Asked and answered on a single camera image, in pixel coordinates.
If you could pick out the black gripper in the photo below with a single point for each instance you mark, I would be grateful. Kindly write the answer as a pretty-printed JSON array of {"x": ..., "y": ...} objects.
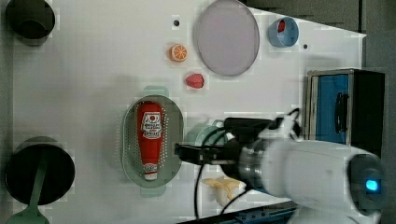
[{"x": 241, "y": 157}]

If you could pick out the red plush ketchup bottle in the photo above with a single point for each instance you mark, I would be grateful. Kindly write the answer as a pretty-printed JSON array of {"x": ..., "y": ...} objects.
[{"x": 150, "y": 137}]

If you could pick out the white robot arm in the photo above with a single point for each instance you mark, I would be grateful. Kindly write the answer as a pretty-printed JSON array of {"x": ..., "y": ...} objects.
[{"x": 331, "y": 183}]

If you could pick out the green oval strainer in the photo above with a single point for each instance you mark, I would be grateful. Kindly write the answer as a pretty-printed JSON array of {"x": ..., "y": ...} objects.
[{"x": 130, "y": 156}]

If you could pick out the teal metal mug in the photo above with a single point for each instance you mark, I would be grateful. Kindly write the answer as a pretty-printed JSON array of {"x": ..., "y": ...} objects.
[{"x": 198, "y": 133}]

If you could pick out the peeled banana toy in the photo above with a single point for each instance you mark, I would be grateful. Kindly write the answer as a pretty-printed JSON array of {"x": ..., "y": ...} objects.
[{"x": 224, "y": 187}]

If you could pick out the red strawberry toy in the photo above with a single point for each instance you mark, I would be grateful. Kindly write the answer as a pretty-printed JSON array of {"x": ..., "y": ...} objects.
[{"x": 195, "y": 81}]

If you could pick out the orange slice toy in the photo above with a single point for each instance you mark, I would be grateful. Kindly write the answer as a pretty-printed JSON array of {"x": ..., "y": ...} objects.
[{"x": 178, "y": 53}]

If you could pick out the grey round plate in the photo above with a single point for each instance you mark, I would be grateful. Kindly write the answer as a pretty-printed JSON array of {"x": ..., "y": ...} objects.
[{"x": 227, "y": 37}]

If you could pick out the blue bowl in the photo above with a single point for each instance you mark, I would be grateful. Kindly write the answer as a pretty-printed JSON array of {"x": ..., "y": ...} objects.
[{"x": 288, "y": 37}]

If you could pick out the red toy in bowl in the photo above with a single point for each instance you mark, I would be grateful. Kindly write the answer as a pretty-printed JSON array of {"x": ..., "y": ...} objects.
[{"x": 281, "y": 26}]

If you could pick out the black toaster oven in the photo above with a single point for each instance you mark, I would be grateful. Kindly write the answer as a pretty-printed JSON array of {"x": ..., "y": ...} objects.
[{"x": 345, "y": 106}]

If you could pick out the green spatula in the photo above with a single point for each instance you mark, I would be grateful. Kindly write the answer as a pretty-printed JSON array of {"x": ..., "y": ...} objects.
[{"x": 31, "y": 214}]

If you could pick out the dark green cup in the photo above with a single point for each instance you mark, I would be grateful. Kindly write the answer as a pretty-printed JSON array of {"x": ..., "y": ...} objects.
[{"x": 31, "y": 20}]

